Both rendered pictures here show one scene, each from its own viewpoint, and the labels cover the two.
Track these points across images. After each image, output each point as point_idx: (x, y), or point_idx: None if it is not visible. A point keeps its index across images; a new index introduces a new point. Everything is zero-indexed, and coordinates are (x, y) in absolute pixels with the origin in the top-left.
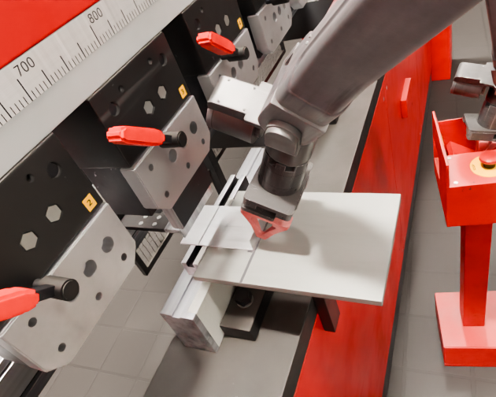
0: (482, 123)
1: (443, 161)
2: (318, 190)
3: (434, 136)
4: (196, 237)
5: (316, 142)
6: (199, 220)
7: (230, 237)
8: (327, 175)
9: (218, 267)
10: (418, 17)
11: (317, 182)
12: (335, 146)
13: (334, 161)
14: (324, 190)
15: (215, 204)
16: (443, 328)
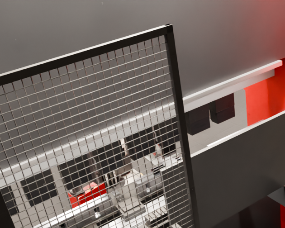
0: (80, 189)
1: (101, 186)
2: (134, 186)
3: (84, 202)
4: (173, 160)
5: (114, 201)
6: (169, 163)
7: (168, 157)
8: (126, 188)
9: (174, 154)
10: None
11: (131, 188)
12: (113, 196)
13: (120, 191)
14: (133, 185)
15: (163, 165)
16: None
